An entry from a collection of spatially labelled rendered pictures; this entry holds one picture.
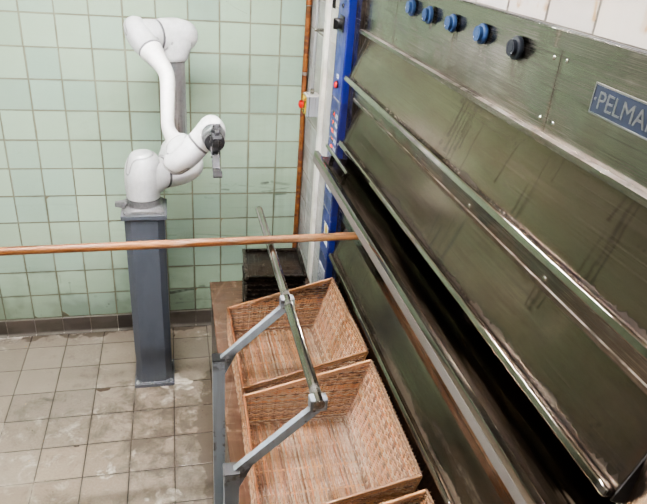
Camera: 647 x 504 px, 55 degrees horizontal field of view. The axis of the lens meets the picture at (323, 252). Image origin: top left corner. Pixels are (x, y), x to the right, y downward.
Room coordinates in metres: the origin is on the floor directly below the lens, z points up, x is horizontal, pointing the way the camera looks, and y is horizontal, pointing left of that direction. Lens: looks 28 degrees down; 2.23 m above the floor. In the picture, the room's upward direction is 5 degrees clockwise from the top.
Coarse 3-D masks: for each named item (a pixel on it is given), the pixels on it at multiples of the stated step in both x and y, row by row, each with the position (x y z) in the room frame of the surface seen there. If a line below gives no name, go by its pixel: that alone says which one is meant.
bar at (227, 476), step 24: (264, 216) 2.30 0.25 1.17; (288, 312) 1.61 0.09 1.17; (216, 360) 1.62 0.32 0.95; (216, 384) 1.62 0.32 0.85; (312, 384) 1.27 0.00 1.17; (216, 408) 1.62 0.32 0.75; (312, 408) 1.21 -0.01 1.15; (216, 432) 1.62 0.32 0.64; (288, 432) 1.20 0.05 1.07; (216, 456) 1.62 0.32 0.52; (216, 480) 1.62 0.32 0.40; (240, 480) 1.18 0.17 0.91
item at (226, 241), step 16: (160, 240) 1.95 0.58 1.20; (176, 240) 1.96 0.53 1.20; (192, 240) 1.97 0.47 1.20; (208, 240) 1.98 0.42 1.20; (224, 240) 2.00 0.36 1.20; (240, 240) 2.01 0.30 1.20; (256, 240) 2.02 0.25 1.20; (272, 240) 2.04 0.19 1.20; (288, 240) 2.05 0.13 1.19; (304, 240) 2.07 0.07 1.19; (320, 240) 2.09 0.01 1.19; (336, 240) 2.11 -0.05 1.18
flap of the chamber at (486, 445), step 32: (352, 192) 2.07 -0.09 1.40; (352, 224) 1.80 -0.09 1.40; (384, 224) 1.83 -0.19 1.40; (416, 256) 1.63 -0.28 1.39; (416, 288) 1.42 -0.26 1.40; (448, 320) 1.29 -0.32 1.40; (448, 352) 1.14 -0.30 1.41; (480, 352) 1.17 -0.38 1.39; (448, 384) 1.04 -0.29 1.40; (480, 384) 1.04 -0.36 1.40; (512, 384) 1.07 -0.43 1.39; (512, 416) 0.96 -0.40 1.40; (512, 448) 0.86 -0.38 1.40; (544, 448) 0.88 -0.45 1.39; (512, 480) 0.78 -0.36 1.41; (544, 480) 0.79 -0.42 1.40; (576, 480) 0.81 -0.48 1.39
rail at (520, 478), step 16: (320, 160) 2.31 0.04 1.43; (352, 208) 1.86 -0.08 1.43; (368, 240) 1.65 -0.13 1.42; (384, 256) 1.54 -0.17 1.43; (400, 288) 1.37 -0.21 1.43; (416, 304) 1.30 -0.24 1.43; (416, 320) 1.24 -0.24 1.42; (432, 336) 1.16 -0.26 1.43; (448, 368) 1.06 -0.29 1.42; (464, 384) 1.00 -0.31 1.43; (464, 400) 0.97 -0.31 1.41; (480, 416) 0.91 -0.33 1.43; (496, 432) 0.87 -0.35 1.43; (496, 448) 0.84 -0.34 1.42; (512, 464) 0.80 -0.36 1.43; (528, 480) 0.76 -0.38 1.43; (528, 496) 0.73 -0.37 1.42
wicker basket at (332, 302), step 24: (312, 288) 2.37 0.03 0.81; (336, 288) 2.31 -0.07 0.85; (240, 312) 2.28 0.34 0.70; (264, 312) 2.32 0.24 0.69; (312, 312) 2.38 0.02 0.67; (336, 312) 2.22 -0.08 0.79; (240, 336) 2.26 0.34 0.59; (264, 336) 2.28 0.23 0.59; (288, 336) 2.29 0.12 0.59; (312, 336) 2.31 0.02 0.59; (336, 336) 2.14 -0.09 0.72; (360, 336) 1.96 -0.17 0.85; (240, 360) 2.09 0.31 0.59; (264, 360) 2.11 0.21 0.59; (288, 360) 2.12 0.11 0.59; (312, 360) 2.13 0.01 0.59; (336, 360) 1.84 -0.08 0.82; (360, 360) 1.89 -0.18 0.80; (240, 384) 1.80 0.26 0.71; (264, 384) 1.77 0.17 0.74; (240, 408) 1.79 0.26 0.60; (264, 408) 1.78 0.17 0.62
